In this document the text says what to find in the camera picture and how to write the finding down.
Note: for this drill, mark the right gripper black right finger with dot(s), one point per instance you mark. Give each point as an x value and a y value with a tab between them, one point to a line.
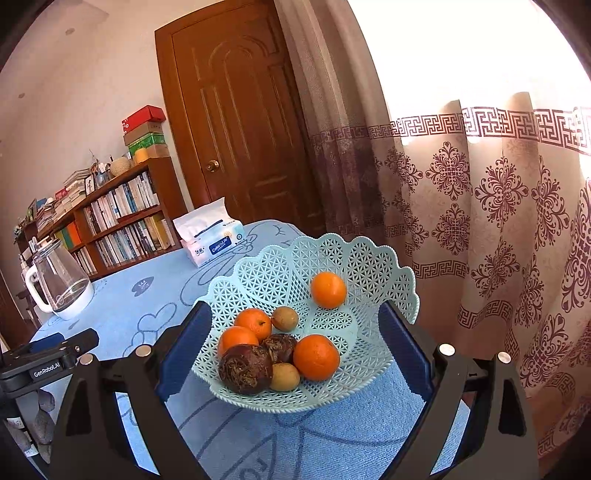
498	441

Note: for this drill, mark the brown wooden door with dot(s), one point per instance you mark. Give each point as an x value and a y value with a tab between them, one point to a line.
235	114

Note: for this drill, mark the red box on shelf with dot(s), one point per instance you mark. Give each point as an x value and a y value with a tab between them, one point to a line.
148	113

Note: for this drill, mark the green box on shelf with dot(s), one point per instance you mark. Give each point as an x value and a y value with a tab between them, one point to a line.
146	141

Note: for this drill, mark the wooden bookshelf with books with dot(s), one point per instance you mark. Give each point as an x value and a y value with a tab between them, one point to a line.
123	223

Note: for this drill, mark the large orange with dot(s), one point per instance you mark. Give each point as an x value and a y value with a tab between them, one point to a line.
316	357

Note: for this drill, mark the grey gloved left hand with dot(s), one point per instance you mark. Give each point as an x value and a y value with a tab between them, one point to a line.
30	424

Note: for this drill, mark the small orange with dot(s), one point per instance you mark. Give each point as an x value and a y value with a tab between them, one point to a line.
233	336

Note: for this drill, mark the tan longan in basket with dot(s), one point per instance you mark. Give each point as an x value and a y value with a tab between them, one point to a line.
284	319

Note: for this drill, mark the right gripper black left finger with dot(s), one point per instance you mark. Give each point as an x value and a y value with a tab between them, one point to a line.
90	441

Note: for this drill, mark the glass kettle white handle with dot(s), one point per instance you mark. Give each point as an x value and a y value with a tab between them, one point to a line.
57	283

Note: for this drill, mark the tan longan fruit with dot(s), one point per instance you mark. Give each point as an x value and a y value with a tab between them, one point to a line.
285	377

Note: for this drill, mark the tissue pack white blue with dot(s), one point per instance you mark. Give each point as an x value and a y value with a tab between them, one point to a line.
208	231

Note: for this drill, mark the dark passion fruit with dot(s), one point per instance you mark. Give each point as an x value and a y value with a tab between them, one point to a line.
280	347
246	369

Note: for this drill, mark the light blue lattice basket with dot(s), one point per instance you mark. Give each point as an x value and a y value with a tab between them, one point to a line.
281	276

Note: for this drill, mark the dark passion fruit in basket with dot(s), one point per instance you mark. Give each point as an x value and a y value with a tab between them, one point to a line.
280	347

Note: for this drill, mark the patterned beige curtain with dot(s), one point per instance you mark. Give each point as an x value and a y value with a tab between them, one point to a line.
458	132

